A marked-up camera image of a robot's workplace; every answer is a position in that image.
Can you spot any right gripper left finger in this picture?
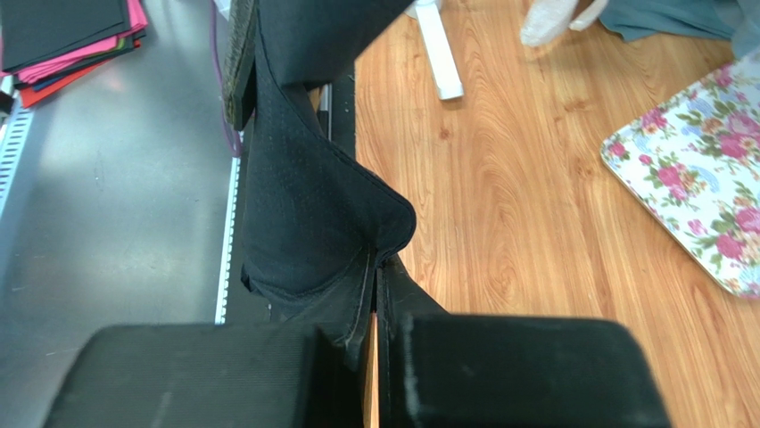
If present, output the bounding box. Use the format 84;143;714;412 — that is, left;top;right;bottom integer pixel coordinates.
45;250;376;427

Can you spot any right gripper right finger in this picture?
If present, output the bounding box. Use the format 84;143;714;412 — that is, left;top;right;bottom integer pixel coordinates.
376;258;671;427

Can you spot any black paper napkin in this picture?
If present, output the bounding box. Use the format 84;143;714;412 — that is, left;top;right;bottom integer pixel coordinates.
223;1;416;304

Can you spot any floral cloth mat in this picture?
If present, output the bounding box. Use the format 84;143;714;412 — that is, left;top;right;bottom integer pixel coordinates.
600;50;759;298

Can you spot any white clothes rack stand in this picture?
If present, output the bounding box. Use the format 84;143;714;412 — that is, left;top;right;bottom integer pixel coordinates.
406;0;464;101

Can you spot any white towel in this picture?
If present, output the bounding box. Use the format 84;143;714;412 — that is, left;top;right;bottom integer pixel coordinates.
520;0;609;47

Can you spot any stack of coloured napkins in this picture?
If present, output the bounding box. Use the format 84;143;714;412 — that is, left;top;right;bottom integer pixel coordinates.
1;1;148;108

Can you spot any teal green shirt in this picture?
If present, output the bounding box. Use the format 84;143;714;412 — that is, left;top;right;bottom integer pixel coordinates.
599;0;759;58

